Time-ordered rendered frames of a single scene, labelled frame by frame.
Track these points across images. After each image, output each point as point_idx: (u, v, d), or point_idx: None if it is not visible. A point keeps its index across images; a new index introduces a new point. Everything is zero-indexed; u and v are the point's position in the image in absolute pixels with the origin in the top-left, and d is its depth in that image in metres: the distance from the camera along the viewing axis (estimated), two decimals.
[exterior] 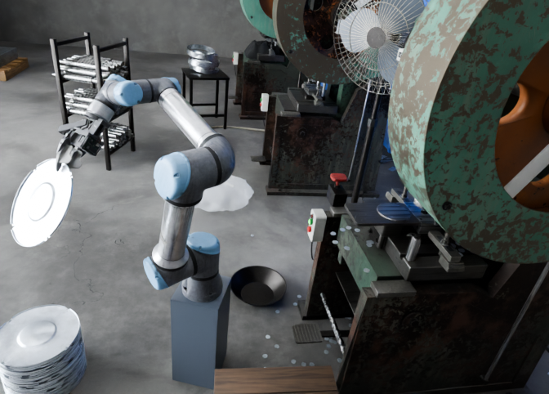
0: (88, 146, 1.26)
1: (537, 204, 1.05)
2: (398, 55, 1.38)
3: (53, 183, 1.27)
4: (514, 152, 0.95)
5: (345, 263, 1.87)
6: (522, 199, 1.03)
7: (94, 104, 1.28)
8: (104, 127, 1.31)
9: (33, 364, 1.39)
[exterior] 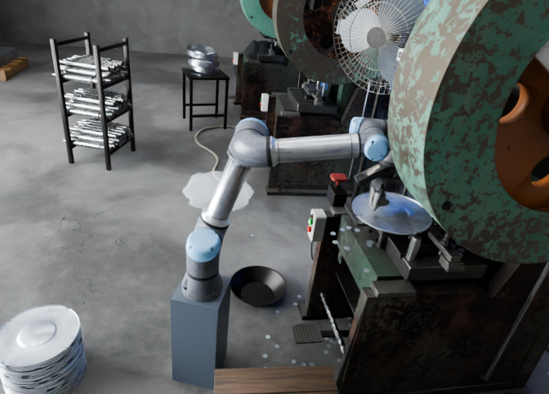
0: (397, 185, 1.43)
1: None
2: (398, 55, 1.38)
3: (379, 217, 1.44)
4: None
5: (345, 263, 1.87)
6: None
7: None
8: None
9: (33, 364, 1.39)
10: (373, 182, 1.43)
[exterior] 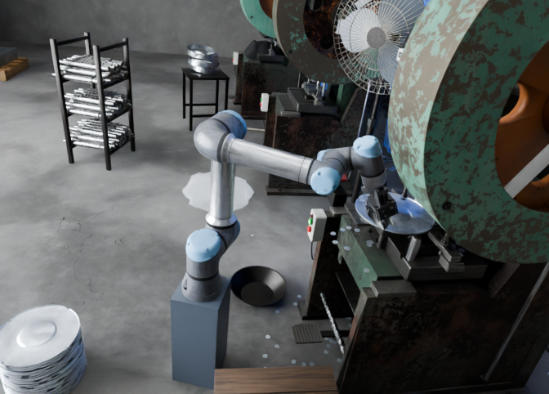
0: (385, 215, 1.27)
1: (537, 204, 1.05)
2: (398, 55, 1.38)
3: (395, 221, 1.43)
4: (514, 152, 0.95)
5: (345, 263, 1.87)
6: (522, 199, 1.03)
7: (362, 179, 1.24)
8: (386, 190, 1.24)
9: (33, 364, 1.39)
10: None
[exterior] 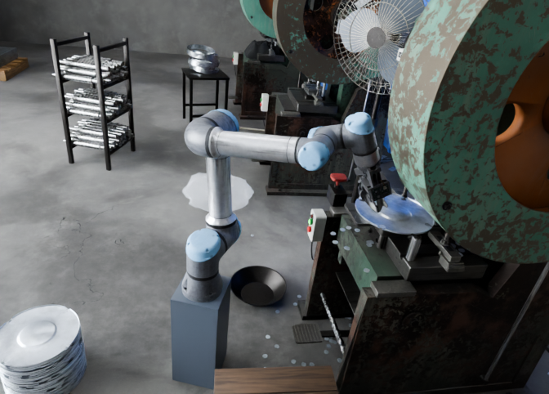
0: (378, 196, 1.23)
1: None
2: (398, 55, 1.38)
3: (412, 215, 1.49)
4: None
5: (345, 263, 1.87)
6: None
7: (354, 158, 1.20)
8: (378, 170, 1.20)
9: (33, 364, 1.39)
10: None
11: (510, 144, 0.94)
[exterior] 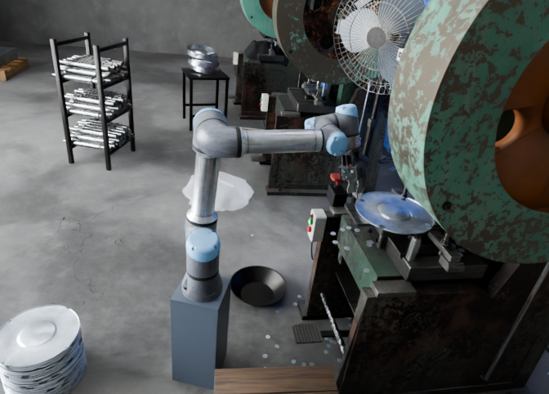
0: (345, 176, 1.47)
1: None
2: (398, 55, 1.38)
3: (392, 203, 1.55)
4: None
5: (345, 263, 1.87)
6: None
7: None
8: (350, 154, 1.45)
9: (33, 364, 1.39)
10: None
11: None
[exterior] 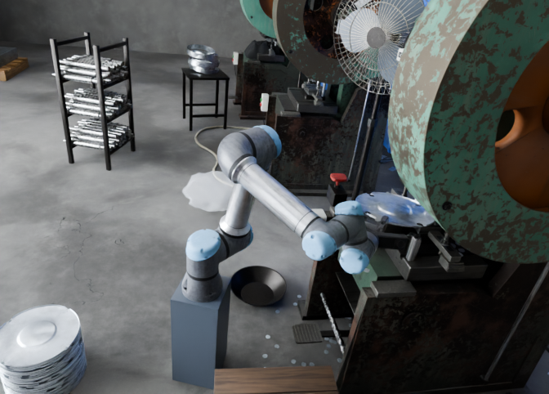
0: None
1: None
2: (398, 55, 1.38)
3: (377, 202, 1.53)
4: None
5: None
6: None
7: (366, 234, 1.18)
8: None
9: (33, 364, 1.39)
10: None
11: None
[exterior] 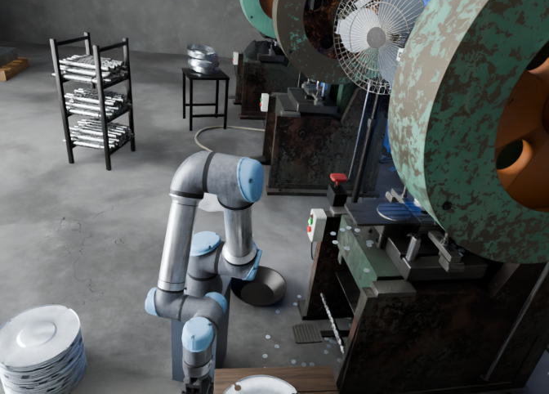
0: None
1: None
2: (398, 55, 1.38)
3: None
4: None
5: (345, 263, 1.87)
6: None
7: None
8: (198, 384, 1.06)
9: (33, 364, 1.39)
10: None
11: (530, 166, 0.98)
